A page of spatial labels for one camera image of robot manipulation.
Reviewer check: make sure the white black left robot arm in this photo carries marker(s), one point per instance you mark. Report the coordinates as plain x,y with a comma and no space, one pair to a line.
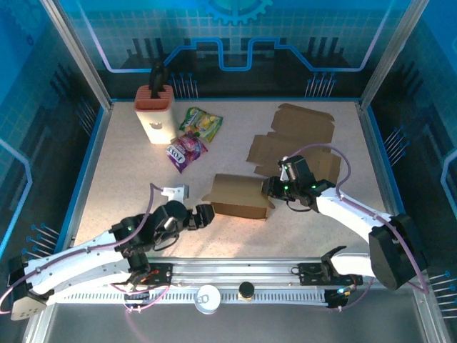
78,253

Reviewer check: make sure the purple candy bag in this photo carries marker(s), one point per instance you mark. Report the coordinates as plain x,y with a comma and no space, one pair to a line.
185,151

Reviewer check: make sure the black round knob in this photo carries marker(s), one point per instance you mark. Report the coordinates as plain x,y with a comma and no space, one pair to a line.
246,289

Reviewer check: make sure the white round lid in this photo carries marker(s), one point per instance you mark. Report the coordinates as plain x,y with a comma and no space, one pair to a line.
208,299

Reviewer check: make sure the green yellow candy bag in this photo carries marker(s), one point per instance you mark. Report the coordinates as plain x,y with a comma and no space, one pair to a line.
200,123

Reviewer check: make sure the blue table border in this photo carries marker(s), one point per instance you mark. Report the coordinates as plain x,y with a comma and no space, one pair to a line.
85,171

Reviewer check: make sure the cream knife block terracotta top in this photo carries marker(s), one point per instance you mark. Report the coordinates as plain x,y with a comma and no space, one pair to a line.
157,121

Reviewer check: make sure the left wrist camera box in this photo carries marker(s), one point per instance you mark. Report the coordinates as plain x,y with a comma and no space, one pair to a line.
175,192

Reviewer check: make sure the aluminium frame rail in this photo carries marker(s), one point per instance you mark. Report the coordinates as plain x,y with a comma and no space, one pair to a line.
235,268

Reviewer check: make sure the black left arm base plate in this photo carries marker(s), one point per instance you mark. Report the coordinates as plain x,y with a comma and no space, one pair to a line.
162,273

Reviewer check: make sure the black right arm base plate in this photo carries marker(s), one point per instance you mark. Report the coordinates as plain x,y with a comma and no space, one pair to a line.
310,273

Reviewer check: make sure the aluminium frame post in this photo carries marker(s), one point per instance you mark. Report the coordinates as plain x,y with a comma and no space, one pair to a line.
392,53
78,53

